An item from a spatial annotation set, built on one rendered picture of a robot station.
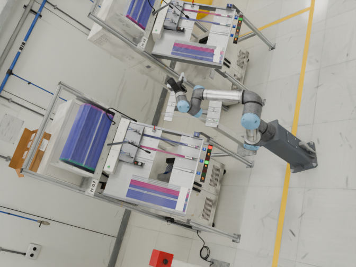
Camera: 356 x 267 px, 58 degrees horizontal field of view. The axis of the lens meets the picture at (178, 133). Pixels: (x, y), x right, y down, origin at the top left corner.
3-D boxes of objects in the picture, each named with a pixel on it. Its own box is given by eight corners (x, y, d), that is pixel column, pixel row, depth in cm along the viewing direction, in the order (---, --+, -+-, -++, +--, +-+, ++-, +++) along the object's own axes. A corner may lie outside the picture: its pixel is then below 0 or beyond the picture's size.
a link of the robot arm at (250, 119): (261, 135, 249) (263, 101, 201) (258, 153, 244) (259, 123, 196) (246, 133, 253) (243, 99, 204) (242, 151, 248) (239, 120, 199)
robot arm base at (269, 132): (275, 121, 256) (268, 116, 250) (276, 138, 248) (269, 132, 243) (259, 127, 266) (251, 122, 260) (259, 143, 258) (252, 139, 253)
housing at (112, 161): (132, 125, 299) (130, 119, 285) (115, 176, 282) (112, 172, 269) (124, 123, 299) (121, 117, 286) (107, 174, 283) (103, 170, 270)
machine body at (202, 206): (229, 166, 350) (188, 144, 315) (215, 232, 327) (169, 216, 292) (188, 167, 399) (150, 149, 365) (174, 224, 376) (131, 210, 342)
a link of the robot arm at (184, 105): (185, 115, 215) (175, 110, 211) (182, 106, 223) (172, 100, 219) (193, 108, 212) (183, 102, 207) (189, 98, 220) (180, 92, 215)
